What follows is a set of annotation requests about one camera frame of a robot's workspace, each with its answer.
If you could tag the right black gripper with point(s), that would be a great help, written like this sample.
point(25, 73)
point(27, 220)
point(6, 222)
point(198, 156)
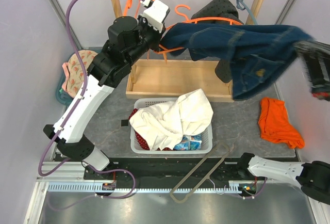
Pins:
point(318, 56)

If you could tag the dark blue denim garment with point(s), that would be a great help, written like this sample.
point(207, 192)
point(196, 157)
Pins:
point(258, 54)

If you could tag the blue grey hanger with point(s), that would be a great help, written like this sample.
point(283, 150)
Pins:
point(245, 2)

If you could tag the grey dotted garment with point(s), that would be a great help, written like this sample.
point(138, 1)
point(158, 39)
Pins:
point(223, 9)

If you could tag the blue floral garment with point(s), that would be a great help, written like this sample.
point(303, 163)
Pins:
point(189, 143)

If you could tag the white shirt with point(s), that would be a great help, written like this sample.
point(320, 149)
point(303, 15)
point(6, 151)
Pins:
point(163, 125)

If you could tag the red polka dot skirt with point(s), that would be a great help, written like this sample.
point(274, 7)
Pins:
point(143, 144)

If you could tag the white plastic basket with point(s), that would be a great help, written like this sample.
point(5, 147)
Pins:
point(207, 136)

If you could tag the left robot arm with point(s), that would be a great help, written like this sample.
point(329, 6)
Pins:
point(128, 39)

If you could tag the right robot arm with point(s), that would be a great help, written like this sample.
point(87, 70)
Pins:
point(311, 178)

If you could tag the orange cloth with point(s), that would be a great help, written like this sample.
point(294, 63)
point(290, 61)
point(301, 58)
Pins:
point(275, 126)

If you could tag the wooden clothes rack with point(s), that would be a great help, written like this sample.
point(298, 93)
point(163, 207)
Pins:
point(155, 78)

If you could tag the floral oven mitt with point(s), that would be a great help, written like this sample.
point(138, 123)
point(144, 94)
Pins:
point(73, 72)

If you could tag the teal plastic tray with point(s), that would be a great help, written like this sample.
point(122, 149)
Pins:
point(61, 96)

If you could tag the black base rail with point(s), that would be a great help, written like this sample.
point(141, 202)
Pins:
point(161, 173)

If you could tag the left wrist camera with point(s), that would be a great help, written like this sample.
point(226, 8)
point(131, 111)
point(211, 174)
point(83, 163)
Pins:
point(155, 13)

